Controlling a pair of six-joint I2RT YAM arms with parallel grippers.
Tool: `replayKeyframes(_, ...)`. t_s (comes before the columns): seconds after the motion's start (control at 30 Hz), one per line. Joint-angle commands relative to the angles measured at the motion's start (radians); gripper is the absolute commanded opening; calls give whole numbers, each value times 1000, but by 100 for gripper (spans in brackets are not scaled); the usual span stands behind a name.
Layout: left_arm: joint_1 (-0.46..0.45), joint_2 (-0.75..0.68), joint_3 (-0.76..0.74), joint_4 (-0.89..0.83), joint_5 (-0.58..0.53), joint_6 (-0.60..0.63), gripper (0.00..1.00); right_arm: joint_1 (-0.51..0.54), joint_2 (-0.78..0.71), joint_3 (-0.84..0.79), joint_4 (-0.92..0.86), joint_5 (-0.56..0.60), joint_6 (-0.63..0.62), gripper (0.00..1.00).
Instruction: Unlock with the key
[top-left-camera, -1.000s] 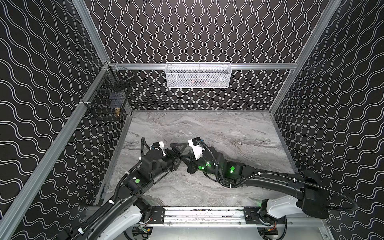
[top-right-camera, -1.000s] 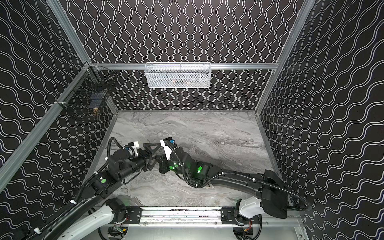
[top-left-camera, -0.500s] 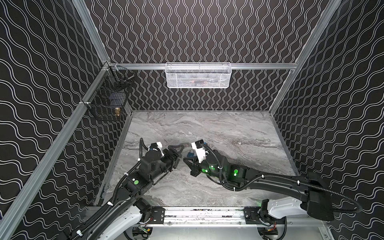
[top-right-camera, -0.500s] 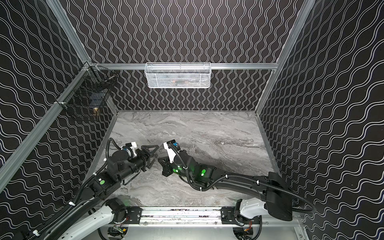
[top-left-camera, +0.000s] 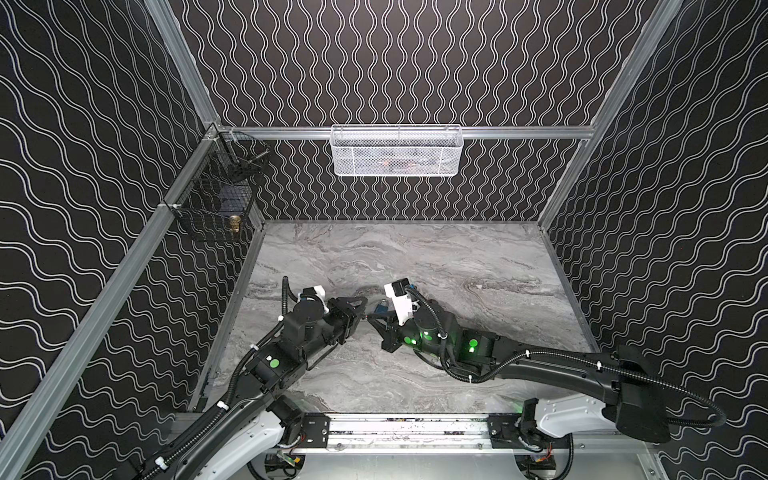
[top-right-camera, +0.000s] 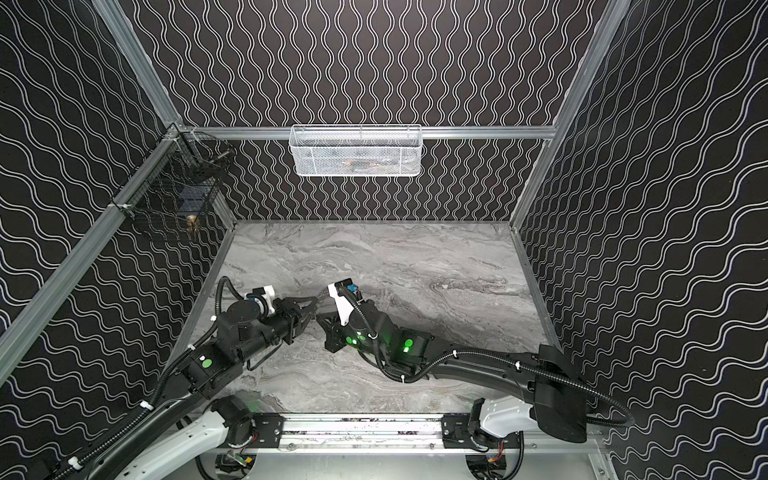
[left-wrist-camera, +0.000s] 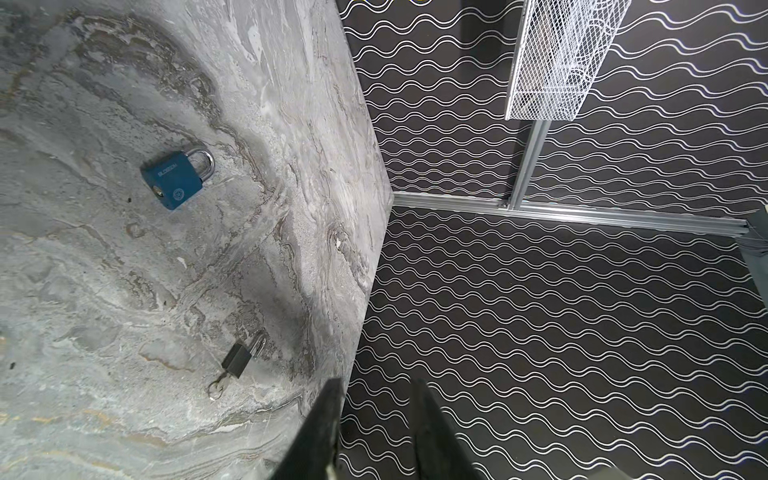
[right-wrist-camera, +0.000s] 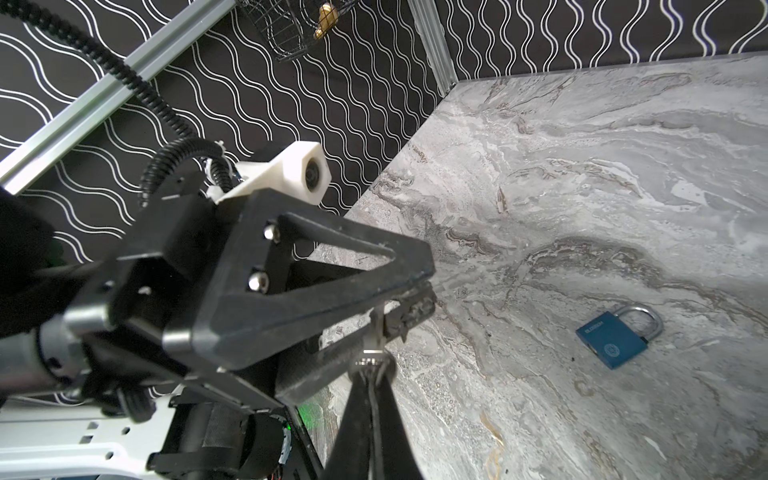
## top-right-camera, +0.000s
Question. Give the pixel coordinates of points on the white mesh wall basket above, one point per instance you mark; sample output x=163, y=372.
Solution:
x=357, y=156

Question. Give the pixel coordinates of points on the aluminium corner frame post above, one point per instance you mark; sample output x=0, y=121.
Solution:
x=612, y=18
x=126, y=39

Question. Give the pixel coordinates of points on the aluminium corner frame post left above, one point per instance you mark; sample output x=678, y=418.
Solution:
x=126, y=39

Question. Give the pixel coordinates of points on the aluminium corner frame post right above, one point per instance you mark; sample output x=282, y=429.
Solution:
x=612, y=18

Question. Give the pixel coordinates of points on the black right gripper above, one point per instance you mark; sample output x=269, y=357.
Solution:
x=330, y=327

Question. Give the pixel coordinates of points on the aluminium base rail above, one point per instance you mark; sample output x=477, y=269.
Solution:
x=478, y=436

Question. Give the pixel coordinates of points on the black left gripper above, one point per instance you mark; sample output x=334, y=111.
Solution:
x=291, y=314

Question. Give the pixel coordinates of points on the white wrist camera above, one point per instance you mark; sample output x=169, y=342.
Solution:
x=264, y=298
x=346, y=295

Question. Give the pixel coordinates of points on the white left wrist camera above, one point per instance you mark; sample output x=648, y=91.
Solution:
x=264, y=298

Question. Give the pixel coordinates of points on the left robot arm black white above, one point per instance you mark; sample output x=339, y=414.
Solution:
x=184, y=416

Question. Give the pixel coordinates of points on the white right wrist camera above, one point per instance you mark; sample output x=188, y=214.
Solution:
x=346, y=295

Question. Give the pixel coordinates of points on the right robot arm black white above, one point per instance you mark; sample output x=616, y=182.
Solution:
x=541, y=390

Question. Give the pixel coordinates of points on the black wire wall basket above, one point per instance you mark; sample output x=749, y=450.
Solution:
x=187, y=184

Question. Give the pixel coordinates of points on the brass padlock in basket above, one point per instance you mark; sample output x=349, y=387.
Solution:
x=192, y=224

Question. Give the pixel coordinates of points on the aluminium left side rail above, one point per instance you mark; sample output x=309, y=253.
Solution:
x=19, y=337

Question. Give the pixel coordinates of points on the aluminium back horizontal rail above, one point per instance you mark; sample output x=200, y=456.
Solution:
x=378, y=131

